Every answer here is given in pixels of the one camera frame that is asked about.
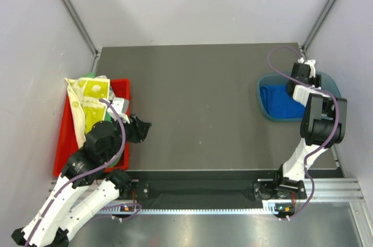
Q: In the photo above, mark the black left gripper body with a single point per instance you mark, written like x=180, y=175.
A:
x=133, y=131

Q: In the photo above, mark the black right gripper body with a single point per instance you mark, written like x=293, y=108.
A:
x=315, y=81

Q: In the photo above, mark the blue towel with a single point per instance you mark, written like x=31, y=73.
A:
x=278, y=105

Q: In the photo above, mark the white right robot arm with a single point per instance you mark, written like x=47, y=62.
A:
x=323, y=125

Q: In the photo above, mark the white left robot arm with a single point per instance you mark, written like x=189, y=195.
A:
x=82, y=188

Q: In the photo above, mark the translucent blue tray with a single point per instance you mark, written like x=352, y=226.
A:
x=327, y=84

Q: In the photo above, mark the green towel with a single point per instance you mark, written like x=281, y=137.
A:
x=105, y=144

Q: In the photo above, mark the yellow patterned towel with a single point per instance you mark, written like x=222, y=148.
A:
x=84, y=96

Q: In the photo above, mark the red plastic bin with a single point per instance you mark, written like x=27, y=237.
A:
x=67, y=144

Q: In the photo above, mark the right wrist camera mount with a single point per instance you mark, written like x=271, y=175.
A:
x=308, y=66

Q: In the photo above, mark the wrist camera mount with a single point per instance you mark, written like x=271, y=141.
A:
x=308, y=66
x=121, y=107

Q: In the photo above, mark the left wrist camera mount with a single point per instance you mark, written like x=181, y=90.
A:
x=121, y=107

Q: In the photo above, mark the white slotted cable duct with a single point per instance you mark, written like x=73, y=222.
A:
x=264, y=209

